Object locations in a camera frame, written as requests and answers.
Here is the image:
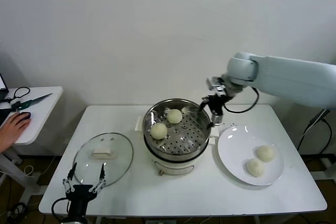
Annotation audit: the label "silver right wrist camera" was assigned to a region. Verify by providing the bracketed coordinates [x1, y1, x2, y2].
[206, 76, 228, 99]

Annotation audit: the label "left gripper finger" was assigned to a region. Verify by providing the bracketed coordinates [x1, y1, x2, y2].
[62, 162, 78, 194]
[89, 163, 107, 194]

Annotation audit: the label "white floor cable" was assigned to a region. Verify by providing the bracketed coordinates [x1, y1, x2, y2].
[23, 155, 57, 179]

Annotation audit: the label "green handled scissors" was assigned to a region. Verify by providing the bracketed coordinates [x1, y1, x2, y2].
[10, 92, 53, 112]

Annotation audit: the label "black laptop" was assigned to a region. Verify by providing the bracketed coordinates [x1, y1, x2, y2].
[0, 73, 13, 126]

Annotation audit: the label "black looped cable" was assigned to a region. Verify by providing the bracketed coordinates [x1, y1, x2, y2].
[0, 87, 29, 104]

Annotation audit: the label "glass pot lid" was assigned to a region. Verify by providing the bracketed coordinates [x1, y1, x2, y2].
[72, 132, 134, 188]

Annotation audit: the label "person's bare hand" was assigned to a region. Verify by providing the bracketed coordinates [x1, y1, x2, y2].
[0, 112, 32, 154]

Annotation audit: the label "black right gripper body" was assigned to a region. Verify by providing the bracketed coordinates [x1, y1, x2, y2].
[208, 93, 233, 116]

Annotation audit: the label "black floor cables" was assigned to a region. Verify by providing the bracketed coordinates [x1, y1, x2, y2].
[0, 202, 27, 224]

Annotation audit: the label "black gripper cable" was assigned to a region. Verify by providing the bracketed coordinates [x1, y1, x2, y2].
[51, 197, 70, 221]
[223, 86, 260, 114]

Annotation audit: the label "black cable with adapter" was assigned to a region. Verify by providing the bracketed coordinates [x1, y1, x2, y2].
[296, 108, 332, 155]

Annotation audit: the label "white steamed baozi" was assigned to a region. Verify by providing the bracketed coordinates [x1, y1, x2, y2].
[166, 108, 183, 124]
[256, 145, 276, 162]
[246, 158, 265, 177]
[150, 123, 168, 141]

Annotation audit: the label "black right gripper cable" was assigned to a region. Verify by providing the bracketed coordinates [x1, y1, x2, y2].
[223, 86, 260, 114]

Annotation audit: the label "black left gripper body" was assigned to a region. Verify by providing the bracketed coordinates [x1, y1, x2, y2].
[65, 185, 99, 216]

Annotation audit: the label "perforated steel steamer basket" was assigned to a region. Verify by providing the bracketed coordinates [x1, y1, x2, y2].
[134, 99, 219, 161]

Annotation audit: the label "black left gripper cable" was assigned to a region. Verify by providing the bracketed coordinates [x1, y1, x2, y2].
[51, 197, 70, 221]

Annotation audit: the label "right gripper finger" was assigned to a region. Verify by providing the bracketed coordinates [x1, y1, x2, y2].
[198, 97, 212, 116]
[206, 111, 224, 130]

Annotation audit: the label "white electric cooking pot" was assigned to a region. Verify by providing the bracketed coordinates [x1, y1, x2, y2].
[143, 136, 211, 177]

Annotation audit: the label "white side table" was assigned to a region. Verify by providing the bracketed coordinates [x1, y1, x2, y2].
[0, 86, 63, 204]

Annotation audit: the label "white floor frame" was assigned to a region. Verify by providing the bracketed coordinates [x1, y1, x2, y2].
[311, 153, 336, 180]

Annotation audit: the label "white round plate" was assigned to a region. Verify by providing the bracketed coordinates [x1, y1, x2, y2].
[217, 125, 285, 186]

